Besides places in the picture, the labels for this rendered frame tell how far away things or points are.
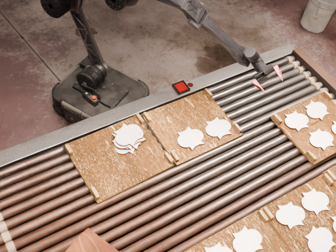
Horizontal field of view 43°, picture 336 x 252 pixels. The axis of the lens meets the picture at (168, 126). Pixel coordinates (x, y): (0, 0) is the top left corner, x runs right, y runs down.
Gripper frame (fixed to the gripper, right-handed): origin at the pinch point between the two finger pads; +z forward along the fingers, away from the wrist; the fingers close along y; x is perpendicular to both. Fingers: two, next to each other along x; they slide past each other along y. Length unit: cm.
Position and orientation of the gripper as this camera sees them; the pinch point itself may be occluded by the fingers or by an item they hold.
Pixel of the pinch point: (272, 85)
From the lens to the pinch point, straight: 212.1
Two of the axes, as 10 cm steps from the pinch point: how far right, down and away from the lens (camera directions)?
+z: 3.5, 7.7, -5.3
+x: 5.0, 3.2, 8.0
